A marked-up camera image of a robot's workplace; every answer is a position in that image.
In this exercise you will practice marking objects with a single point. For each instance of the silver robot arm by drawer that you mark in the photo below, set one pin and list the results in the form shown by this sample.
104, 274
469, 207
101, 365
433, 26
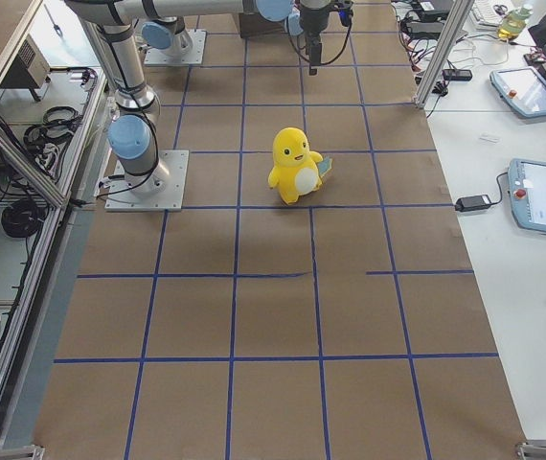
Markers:
129, 35

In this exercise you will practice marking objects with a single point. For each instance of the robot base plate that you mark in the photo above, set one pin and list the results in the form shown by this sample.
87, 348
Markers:
164, 190

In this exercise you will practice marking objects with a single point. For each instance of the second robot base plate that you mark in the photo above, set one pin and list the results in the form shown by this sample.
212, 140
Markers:
167, 49

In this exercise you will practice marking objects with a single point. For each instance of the black gripper finger drawer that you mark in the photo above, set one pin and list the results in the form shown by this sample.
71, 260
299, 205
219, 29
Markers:
314, 54

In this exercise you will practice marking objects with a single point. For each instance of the teach pendant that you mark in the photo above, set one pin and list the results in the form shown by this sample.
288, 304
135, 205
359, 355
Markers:
527, 180
522, 89

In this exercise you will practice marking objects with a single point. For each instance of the teach pendant upper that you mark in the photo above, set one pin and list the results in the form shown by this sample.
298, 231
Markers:
522, 89

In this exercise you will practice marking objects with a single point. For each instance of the black gripper body by drawer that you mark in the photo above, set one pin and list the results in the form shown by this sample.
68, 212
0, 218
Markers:
312, 20

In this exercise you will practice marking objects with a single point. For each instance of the black power brick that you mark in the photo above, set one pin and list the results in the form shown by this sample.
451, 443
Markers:
471, 203

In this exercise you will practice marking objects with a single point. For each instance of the teach pendant lower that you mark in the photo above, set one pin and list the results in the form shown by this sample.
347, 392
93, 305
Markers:
527, 180

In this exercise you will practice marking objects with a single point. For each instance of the yellow plush toy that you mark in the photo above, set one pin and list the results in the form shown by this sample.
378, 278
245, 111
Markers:
297, 170

